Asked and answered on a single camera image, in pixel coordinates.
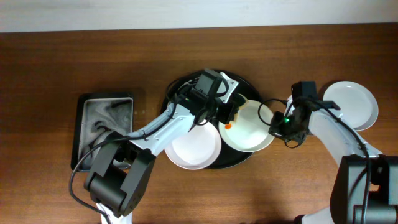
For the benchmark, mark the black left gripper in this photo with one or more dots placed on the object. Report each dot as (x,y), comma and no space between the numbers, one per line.
(230,111)

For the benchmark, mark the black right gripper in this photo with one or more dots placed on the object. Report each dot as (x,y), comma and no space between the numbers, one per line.
(280,125)

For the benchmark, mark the green yellow sponge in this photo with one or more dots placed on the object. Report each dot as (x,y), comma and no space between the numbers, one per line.
(241,102)

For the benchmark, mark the large white plate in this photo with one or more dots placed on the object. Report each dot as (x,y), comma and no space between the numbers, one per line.
(247,133)

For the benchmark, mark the grey plate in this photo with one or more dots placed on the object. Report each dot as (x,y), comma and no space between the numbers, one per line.
(357,103)

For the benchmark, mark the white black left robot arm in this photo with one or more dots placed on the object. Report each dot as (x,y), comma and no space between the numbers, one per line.
(120,172)

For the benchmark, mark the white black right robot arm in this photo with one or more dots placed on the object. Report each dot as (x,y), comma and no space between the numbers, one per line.
(365,188)

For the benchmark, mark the round black tray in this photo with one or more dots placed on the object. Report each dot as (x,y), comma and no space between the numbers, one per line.
(228,156)

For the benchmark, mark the black rectangular soapy water tray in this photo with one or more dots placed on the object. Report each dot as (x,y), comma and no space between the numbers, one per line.
(97,115)

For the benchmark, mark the pink plate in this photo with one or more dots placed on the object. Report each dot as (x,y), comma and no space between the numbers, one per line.
(197,149)

